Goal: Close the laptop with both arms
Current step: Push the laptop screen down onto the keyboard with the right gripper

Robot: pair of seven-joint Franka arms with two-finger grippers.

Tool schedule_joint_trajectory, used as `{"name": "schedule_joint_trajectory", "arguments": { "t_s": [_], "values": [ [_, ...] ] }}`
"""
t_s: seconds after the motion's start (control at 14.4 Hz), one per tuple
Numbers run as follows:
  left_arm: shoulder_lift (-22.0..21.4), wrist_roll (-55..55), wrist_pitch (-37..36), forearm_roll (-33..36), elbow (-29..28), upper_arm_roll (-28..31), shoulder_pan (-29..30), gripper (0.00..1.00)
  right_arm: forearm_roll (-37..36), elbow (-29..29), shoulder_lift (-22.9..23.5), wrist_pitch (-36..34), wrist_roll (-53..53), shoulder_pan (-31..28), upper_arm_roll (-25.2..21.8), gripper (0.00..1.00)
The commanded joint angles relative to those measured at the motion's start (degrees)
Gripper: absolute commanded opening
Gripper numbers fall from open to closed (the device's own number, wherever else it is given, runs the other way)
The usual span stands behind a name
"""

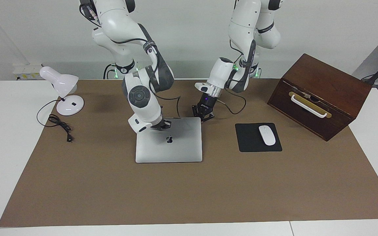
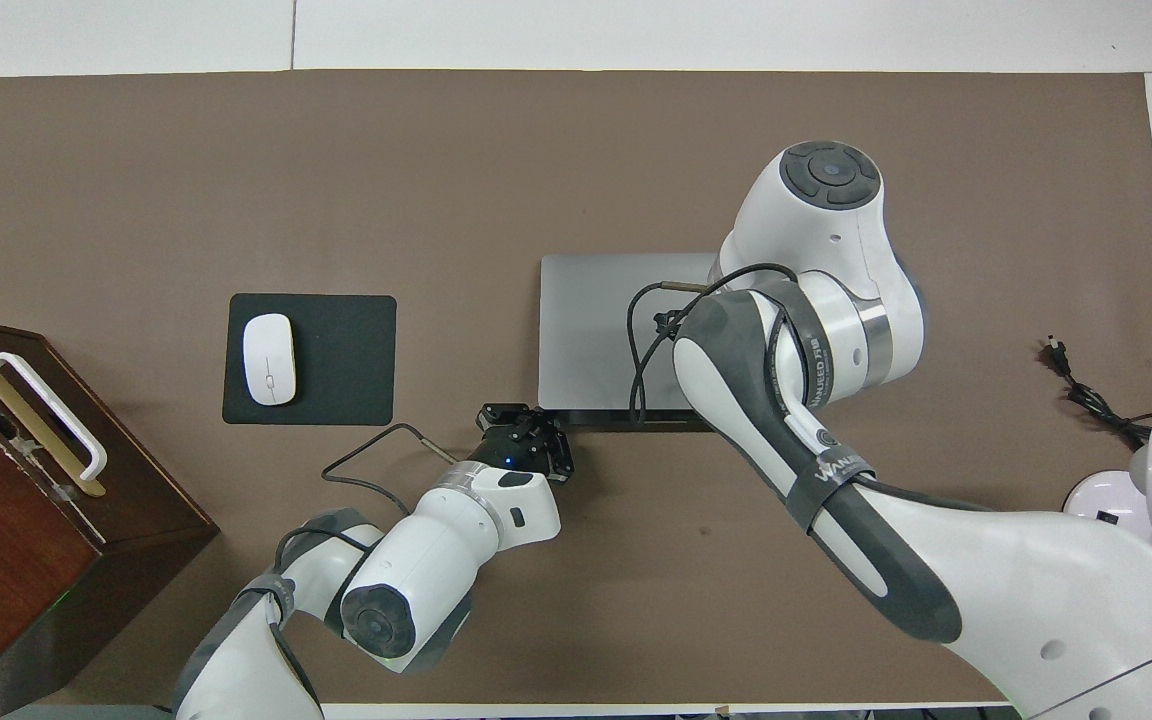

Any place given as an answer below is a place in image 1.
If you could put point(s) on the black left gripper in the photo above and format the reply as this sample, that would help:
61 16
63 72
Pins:
206 104

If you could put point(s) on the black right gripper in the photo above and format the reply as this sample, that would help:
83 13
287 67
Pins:
161 126

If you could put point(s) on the silver grey laptop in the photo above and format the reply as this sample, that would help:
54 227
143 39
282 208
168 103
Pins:
182 147

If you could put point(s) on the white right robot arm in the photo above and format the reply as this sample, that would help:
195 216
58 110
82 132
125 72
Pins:
120 26

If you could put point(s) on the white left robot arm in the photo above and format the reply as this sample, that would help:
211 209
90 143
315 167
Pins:
244 23

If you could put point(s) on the black mouse pad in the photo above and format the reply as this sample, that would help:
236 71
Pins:
248 141

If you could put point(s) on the white computer mouse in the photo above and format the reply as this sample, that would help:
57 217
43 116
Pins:
267 135

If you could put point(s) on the brown table mat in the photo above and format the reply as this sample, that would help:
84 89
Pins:
176 196

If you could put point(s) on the white desk lamp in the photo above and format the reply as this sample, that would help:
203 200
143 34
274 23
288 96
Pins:
71 106

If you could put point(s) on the dark brown wooden box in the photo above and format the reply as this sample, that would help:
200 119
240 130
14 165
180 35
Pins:
323 78

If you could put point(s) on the white yellow power strip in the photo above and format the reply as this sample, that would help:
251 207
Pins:
28 73

